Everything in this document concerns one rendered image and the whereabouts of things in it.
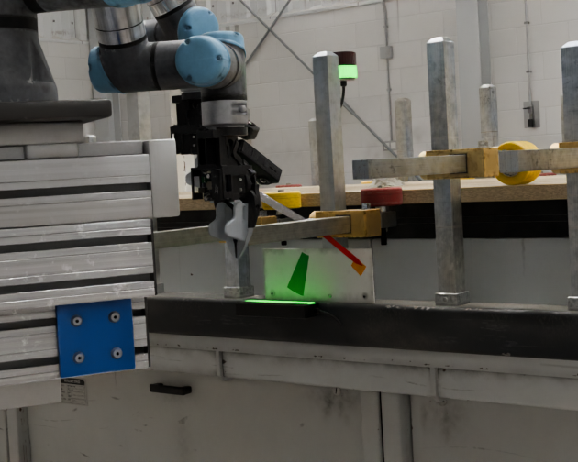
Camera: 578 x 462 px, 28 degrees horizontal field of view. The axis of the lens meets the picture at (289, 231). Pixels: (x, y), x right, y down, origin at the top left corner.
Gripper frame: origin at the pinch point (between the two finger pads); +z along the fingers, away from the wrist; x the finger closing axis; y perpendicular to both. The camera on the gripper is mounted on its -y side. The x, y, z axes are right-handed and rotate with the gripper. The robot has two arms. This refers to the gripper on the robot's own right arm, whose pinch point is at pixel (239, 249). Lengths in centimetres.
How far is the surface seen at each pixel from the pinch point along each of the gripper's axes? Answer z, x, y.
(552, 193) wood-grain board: -7, 34, -46
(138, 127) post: -24, -53, -29
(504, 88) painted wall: -81, -341, -723
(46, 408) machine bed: 47, -123, -56
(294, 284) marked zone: 8.9, -12.2, -29.0
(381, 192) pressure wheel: -8.1, 2.3, -38.3
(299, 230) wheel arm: -2.3, 1.5, -14.0
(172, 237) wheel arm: -1.6, -23.5, -7.8
